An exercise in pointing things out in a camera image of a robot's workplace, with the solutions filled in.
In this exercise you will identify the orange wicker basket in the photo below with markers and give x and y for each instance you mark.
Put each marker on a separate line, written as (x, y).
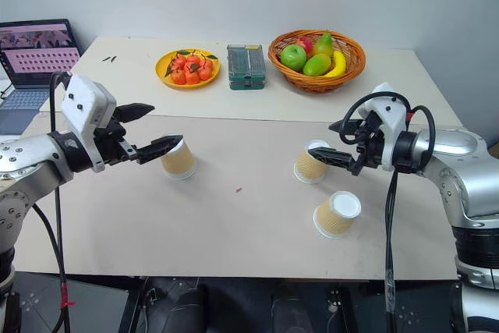
(312, 83)

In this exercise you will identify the green mango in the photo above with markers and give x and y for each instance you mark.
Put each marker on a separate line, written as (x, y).
(316, 65)

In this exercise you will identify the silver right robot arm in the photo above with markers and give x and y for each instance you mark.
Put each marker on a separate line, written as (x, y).
(464, 169)

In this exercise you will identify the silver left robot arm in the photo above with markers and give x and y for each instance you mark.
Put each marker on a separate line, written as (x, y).
(27, 161)

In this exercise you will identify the black table frame leg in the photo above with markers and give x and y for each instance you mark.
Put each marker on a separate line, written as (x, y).
(132, 305)

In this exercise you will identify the brown ribbed paper cup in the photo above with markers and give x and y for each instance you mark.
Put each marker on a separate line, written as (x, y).
(335, 220)
(180, 163)
(310, 171)

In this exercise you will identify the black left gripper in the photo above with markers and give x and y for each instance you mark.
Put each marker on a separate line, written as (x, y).
(113, 142)

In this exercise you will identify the green clear plastic box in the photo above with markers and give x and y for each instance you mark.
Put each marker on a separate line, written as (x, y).
(246, 68)

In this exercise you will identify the green yellow pear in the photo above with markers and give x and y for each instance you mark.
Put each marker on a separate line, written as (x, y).
(324, 45)

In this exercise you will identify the open grey laptop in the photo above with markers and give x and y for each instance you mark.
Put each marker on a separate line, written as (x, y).
(35, 60)

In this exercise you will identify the small orange tangerine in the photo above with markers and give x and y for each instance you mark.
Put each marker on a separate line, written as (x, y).
(207, 64)
(179, 61)
(193, 60)
(178, 76)
(192, 77)

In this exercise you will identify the green apple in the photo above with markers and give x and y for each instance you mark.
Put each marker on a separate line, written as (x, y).
(293, 57)

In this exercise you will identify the yellow banana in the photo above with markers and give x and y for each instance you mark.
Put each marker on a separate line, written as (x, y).
(338, 63)

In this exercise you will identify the red apple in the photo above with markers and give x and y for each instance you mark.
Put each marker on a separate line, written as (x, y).
(305, 44)

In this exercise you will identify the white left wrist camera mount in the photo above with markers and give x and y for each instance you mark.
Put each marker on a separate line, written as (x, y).
(83, 101)

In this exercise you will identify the yellow plate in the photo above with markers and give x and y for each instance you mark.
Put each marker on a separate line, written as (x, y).
(163, 75)

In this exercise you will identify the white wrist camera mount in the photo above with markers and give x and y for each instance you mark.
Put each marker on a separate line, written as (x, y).
(390, 114)
(83, 101)

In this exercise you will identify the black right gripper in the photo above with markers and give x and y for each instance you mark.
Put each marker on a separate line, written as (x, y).
(370, 149)

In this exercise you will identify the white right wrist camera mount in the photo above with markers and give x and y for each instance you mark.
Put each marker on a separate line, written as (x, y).
(390, 114)

